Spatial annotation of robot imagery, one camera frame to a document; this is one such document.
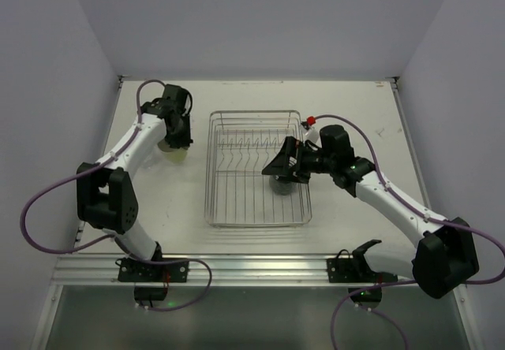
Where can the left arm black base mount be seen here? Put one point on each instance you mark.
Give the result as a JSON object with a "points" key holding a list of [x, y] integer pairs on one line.
{"points": [[140, 272]]}

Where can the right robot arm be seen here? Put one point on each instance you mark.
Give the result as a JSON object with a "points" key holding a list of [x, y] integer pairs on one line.
{"points": [[444, 257]]}

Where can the dark grey ceramic mug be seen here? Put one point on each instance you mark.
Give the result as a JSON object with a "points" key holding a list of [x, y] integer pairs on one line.
{"points": [[280, 186]]}

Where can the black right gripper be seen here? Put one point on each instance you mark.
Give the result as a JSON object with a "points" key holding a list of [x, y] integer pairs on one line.
{"points": [[294, 161]]}

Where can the metal wire dish rack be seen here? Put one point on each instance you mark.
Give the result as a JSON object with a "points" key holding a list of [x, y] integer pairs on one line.
{"points": [[240, 144]]}

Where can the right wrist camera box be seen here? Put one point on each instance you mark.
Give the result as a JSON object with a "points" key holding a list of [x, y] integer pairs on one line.
{"points": [[309, 131]]}

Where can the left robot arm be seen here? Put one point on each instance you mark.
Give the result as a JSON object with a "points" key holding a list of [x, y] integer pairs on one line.
{"points": [[105, 195]]}

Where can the yellow-green ceramic mug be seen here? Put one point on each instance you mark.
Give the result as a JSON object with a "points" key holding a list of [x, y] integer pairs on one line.
{"points": [[174, 155]]}

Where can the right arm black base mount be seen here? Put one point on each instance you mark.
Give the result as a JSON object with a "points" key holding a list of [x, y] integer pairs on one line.
{"points": [[351, 267]]}

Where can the aluminium table edge rail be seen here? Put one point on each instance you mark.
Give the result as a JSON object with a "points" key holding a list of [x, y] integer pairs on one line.
{"points": [[227, 270]]}

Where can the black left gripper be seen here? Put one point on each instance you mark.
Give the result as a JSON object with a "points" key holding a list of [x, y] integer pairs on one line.
{"points": [[178, 141]]}

